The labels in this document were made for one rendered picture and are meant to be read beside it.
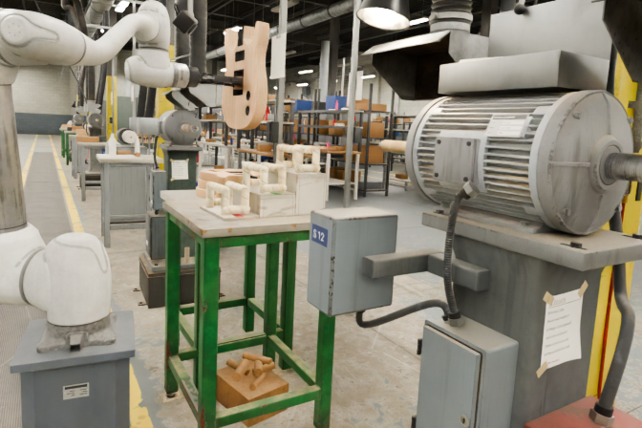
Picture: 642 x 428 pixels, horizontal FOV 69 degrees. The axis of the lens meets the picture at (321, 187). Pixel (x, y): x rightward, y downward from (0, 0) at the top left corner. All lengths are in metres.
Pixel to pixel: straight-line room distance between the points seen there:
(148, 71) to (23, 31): 0.59
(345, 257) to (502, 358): 0.33
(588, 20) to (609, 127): 0.24
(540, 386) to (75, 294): 1.08
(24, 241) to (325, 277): 0.84
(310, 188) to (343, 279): 1.03
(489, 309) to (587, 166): 0.31
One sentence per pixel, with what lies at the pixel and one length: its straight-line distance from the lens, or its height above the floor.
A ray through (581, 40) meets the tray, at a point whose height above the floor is 1.48.
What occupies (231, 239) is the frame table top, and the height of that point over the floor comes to 0.89.
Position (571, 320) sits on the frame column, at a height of 0.96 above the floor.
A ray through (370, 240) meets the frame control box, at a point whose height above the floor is 1.07.
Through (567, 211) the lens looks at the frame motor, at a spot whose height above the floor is 1.17.
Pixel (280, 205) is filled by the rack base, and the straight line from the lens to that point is 1.87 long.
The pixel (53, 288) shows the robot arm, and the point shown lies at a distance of 1.38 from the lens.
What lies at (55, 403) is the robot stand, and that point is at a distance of 1.43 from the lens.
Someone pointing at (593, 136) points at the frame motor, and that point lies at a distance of 0.90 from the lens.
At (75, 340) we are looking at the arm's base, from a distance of 1.37.
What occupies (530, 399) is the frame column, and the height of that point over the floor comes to 0.83.
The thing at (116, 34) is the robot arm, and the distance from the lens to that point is 1.58.
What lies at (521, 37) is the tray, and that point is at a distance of 1.15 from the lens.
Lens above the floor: 1.29
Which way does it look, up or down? 7 degrees down
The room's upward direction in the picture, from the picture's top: 3 degrees clockwise
